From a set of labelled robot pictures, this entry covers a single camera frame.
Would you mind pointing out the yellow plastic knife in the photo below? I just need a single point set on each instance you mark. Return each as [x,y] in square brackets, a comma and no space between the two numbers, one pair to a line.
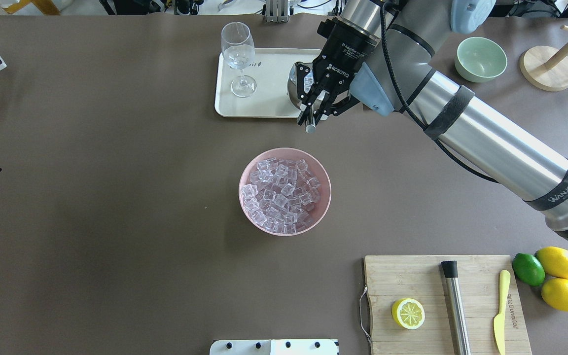
[498,324]

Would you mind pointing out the half lemon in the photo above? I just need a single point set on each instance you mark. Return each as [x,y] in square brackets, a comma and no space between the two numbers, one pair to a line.
[408,313]

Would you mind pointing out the stainless steel ice scoop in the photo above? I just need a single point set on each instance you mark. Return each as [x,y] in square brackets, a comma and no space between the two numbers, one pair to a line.
[292,92]

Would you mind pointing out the bamboo cutting board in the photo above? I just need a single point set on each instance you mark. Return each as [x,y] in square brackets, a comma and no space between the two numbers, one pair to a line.
[392,277]

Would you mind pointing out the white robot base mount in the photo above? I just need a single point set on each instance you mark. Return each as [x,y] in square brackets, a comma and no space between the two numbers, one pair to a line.
[275,347]

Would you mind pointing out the clear wine glass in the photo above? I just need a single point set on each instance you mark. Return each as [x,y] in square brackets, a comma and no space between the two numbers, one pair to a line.
[237,47]

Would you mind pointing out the pink bowl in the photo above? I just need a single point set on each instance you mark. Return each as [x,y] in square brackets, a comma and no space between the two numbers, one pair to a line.
[315,166]

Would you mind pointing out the lower whole lemon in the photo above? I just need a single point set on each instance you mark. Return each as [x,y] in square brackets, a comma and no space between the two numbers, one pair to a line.
[555,293]

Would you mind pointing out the wooden mug tree stand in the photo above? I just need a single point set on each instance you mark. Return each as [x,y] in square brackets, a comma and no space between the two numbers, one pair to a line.
[546,67]

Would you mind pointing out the steel muddler black tip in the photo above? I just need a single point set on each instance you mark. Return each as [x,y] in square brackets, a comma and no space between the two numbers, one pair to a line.
[451,275]

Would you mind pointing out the clear ice cubes pile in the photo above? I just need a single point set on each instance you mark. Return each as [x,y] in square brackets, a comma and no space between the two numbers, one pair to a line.
[280,195]

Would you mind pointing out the whole lemon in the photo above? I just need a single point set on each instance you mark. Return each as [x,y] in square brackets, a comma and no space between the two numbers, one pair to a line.
[554,261]
[555,293]

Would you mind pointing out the pale green bowl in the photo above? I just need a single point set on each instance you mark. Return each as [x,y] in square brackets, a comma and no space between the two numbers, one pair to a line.
[480,59]

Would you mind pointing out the green lime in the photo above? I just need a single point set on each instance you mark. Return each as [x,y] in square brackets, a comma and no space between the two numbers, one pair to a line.
[527,268]

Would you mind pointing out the upper whole lemon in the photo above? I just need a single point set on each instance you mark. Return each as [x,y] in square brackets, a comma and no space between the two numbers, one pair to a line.
[554,261]

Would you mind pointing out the cream plastic tray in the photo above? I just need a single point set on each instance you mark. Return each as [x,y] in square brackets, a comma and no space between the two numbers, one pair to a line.
[271,70]

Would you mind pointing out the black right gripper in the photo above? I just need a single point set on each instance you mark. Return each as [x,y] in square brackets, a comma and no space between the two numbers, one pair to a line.
[344,53]

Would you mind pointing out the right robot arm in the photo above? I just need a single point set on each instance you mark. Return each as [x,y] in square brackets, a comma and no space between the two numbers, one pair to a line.
[377,53]

